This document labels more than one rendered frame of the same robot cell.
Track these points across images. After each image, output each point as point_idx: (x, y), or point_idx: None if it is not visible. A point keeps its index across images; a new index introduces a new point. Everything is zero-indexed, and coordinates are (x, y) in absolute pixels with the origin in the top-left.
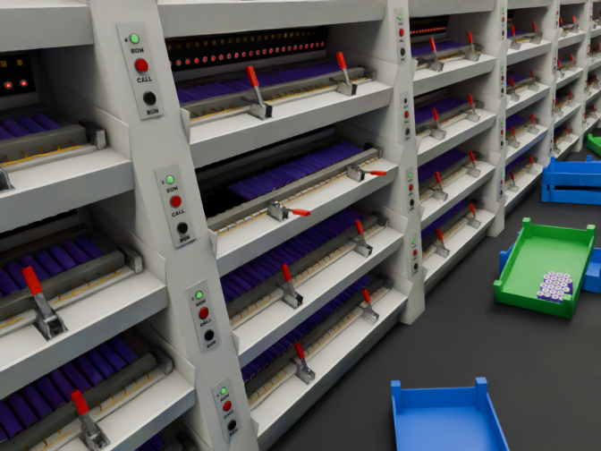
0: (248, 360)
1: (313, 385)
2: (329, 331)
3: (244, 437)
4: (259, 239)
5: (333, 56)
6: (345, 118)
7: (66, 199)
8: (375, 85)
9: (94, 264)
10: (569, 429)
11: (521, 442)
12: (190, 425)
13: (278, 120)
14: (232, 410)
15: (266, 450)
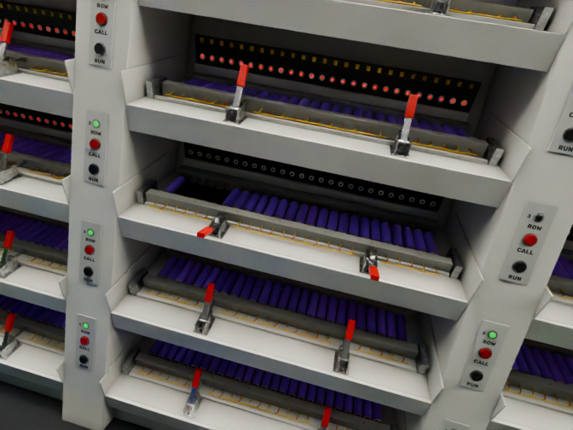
0: (126, 328)
1: (184, 421)
2: (267, 405)
3: (93, 381)
4: (171, 232)
5: (481, 126)
6: (374, 181)
7: (28, 99)
8: (479, 168)
9: (67, 166)
10: None
11: None
12: None
13: (240, 128)
14: (88, 348)
15: (132, 423)
